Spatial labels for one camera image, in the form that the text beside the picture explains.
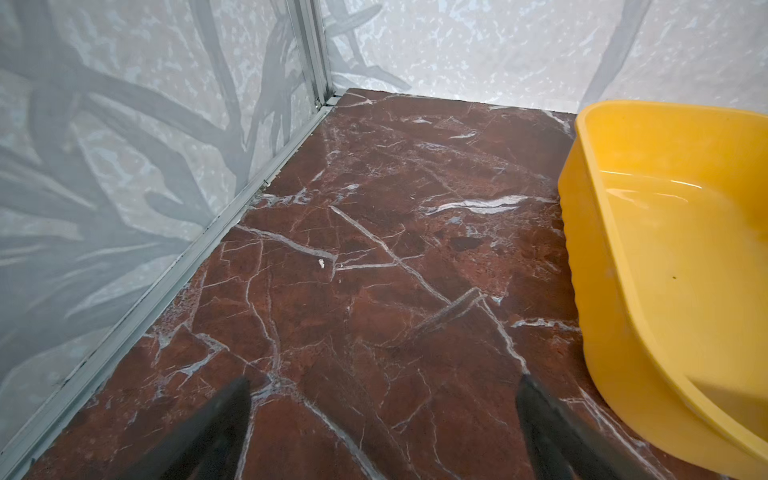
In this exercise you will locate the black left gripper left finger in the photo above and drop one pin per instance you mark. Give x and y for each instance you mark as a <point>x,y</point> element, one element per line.
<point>208,445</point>

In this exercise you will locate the aluminium frame rail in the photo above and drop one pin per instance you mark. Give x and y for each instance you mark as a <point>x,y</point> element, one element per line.
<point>131,133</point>

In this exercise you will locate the left yellow plastic bin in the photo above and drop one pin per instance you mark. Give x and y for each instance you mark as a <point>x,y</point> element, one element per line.
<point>665,219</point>

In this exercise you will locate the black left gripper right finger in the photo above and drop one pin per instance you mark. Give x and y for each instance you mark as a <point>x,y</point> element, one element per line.
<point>560,445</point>

